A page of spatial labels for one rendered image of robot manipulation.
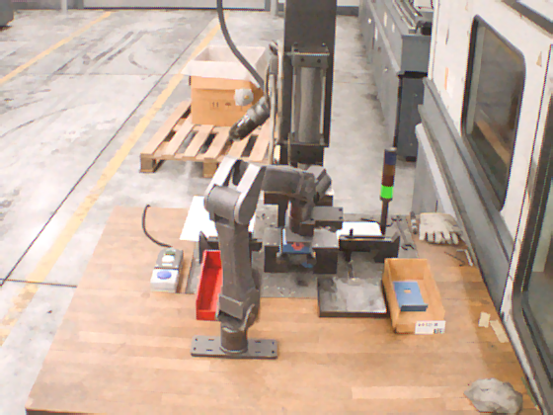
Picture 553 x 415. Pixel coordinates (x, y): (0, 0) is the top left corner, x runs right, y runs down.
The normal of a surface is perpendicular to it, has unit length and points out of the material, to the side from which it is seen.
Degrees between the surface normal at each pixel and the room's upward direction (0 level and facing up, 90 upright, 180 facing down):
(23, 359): 0
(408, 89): 90
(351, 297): 0
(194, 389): 0
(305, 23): 90
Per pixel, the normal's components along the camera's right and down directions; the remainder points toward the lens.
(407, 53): -0.07, 0.44
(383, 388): 0.03, -0.90
